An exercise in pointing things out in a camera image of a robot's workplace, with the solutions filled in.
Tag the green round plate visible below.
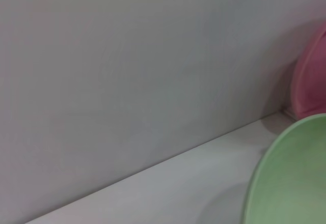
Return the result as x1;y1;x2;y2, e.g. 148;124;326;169
241;114;326;224

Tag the pink round plate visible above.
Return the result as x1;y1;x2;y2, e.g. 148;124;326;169
292;21;326;120

